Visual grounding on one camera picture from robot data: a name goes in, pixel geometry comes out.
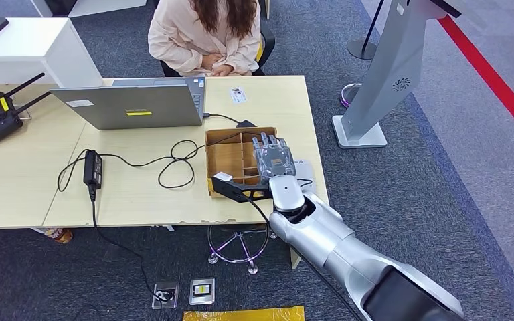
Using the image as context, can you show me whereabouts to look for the person's right hand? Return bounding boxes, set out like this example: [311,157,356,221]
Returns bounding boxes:
[200,52,226,72]

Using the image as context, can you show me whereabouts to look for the person's left hand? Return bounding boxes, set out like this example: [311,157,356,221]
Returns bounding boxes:
[210,64,236,78]

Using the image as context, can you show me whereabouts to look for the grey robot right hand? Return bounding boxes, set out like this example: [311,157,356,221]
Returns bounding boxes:
[251,132,297,185]

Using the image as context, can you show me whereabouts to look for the white ID card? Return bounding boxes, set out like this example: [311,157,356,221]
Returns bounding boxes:
[229,87,248,105]

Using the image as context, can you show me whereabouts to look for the clear plastic hand cover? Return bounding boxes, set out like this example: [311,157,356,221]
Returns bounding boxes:
[254,144,297,183]

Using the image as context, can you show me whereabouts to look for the grey card reader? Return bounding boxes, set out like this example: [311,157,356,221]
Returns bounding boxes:
[294,160,318,193]

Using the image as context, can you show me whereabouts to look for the person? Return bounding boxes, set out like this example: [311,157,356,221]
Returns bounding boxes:
[147,0,262,77]

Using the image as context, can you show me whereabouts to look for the wooden divided box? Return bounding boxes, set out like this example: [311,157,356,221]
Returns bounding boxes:
[204,126,280,198]

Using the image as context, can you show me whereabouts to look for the grey laptop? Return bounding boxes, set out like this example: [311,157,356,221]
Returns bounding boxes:
[49,77,207,131]

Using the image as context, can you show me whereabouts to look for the chrome stool base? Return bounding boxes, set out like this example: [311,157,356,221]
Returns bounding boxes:
[207,223,280,276]

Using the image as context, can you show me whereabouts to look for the white table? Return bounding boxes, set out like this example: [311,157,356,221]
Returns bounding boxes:
[28,0,148,19]

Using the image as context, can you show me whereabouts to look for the floor socket yellow label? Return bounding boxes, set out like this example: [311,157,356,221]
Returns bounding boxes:
[189,278,216,306]

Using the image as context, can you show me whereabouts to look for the yellow plastic bag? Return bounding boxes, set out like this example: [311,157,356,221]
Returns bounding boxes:
[183,306,306,321]

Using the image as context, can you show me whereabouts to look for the black power adapter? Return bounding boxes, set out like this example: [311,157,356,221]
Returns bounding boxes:
[83,149,104,191]

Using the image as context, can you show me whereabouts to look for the grey kiosk stand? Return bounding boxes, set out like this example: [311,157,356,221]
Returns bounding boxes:
[332,0,462,149]

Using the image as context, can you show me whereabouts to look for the white counter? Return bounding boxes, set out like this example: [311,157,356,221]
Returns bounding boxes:
[0,17,104,88]

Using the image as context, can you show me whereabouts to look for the open floor socket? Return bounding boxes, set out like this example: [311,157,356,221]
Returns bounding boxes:
[151,281,180,310]

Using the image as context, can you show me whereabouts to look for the orange snack bag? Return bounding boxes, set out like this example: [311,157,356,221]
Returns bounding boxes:
[44,227,74,245]

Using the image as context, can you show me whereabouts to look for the black laptop charger cable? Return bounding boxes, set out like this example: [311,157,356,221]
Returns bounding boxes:
[56,112,267,193]

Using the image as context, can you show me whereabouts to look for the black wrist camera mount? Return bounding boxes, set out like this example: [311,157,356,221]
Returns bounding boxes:
[211,171,272,204]

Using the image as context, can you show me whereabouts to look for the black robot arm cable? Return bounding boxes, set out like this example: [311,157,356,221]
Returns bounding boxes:
[238,178,365,321]

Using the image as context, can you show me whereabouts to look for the chrome ring base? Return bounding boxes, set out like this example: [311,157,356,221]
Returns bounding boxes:
[340,82,364,110]

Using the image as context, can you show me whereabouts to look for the black stanchion post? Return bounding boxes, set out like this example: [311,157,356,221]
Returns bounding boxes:
[347,0,386,61]

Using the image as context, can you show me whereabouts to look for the black mains power cable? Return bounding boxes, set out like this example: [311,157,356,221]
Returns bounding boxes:
[88,186,173,304]

